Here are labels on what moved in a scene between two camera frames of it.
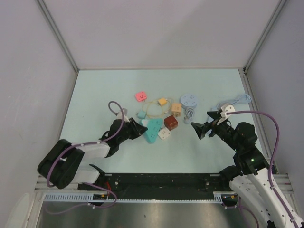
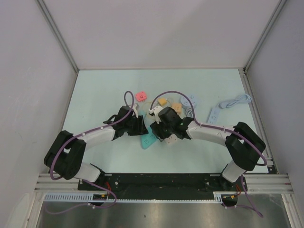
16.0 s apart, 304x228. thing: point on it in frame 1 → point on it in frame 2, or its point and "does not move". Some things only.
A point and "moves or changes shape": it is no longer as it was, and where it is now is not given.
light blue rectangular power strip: [244, 98] does not move
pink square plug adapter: [141, 96] does not move
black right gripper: [214, 115] → [156, 128]
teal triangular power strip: [153, 125] moves or changes shape
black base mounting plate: [157, 185] does not move
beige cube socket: [176, 109] does not move
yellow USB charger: [163, 101] does not move
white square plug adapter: [164, 133] moves or changes shape
